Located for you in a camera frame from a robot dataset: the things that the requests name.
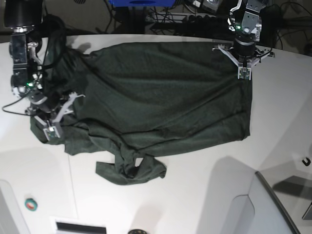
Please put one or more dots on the black hook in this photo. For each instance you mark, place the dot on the black hook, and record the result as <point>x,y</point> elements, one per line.
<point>307,161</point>

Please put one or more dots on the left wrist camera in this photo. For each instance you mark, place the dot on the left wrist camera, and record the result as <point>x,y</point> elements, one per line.
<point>244,73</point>

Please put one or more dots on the black power strip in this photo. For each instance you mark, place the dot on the black power strip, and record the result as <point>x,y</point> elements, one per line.
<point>201,19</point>

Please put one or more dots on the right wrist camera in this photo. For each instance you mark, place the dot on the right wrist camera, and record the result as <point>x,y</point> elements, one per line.
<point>52,132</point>

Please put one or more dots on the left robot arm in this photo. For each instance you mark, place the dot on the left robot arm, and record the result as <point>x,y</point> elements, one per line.
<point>245,22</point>

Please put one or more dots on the black round knob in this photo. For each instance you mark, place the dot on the black round knob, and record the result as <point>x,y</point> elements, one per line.
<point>137,231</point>

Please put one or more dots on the blue box with oval hole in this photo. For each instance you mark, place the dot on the blue box with oval hole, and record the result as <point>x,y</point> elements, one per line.
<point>143,3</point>

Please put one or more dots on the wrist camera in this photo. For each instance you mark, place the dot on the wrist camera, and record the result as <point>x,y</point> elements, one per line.
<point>244,73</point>
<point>52,132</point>

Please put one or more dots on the dark green t-shirt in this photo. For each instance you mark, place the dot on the dark green t-shirt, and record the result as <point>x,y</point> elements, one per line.
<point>140,101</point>

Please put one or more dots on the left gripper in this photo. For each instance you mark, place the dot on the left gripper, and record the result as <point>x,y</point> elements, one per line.
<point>244,56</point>

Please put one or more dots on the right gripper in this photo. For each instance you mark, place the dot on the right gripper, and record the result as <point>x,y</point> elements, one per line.
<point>49,110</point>

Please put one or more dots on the grey metal rail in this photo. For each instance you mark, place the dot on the grey metal rail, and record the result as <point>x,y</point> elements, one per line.
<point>287,218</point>

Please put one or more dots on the red green emergency button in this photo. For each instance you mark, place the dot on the red green emergency button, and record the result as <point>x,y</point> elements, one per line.
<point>31,204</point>

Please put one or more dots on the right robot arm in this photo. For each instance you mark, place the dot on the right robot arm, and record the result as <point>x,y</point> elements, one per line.
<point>25,17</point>

